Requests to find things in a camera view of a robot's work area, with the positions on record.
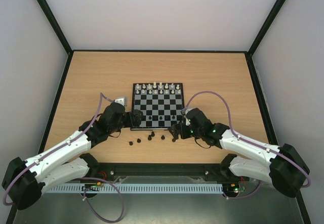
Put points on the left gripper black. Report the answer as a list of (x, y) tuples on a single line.
[(137, 119)]

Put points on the black aluminium rail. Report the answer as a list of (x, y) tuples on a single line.
[(209, 172)]

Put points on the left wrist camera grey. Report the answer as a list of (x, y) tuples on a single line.
[(121, 100)]

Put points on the black and white chessboard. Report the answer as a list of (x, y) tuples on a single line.
[(159, 105)]

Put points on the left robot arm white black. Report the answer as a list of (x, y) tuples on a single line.
[(25, 181)]

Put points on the light blue cable duct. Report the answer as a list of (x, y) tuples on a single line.
[(139, 188)]

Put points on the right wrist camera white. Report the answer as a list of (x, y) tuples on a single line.
[(184, 113)]

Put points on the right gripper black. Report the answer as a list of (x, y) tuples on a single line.
[(182, 131)]

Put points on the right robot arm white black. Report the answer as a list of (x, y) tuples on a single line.
[(282, 167)]

